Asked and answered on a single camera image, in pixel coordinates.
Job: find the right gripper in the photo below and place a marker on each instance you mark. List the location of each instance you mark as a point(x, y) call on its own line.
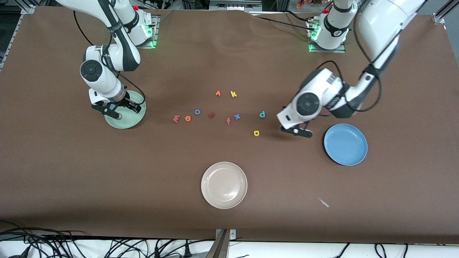
point(125, 101)

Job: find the pink foam letter w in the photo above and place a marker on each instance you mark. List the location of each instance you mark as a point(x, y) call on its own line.
point(176, 118)

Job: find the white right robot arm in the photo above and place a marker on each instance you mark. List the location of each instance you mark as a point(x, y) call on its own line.
point(98, 84)

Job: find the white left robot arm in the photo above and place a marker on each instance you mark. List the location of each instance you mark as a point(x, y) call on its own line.
point(380, 21)

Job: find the green plate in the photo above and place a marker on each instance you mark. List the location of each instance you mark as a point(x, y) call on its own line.
point(131, 121)

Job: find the blue plate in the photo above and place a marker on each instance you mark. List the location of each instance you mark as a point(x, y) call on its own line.
point(345, 144)

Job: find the small white tape scrap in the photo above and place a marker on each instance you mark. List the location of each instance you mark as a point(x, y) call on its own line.
point(323, 202)

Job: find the brown table cover sheet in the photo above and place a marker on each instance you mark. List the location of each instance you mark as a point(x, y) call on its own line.
point(229, 57)

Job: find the beige plate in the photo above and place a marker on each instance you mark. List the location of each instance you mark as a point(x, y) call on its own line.
point(224, 185)

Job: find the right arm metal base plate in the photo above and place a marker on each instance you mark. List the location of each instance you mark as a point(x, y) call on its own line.
point(152, 43)

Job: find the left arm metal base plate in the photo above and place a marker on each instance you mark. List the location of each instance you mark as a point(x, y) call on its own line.
point(340, 50)

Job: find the silver mount bracket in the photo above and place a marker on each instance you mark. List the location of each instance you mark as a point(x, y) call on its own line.
point(231, 234)

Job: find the silver frame crossbar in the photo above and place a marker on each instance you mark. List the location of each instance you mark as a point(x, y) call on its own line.
point(233, 5)

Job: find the aluminium frame rail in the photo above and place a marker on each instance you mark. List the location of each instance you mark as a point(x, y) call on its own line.
point(14, 34)
point(439, 17)

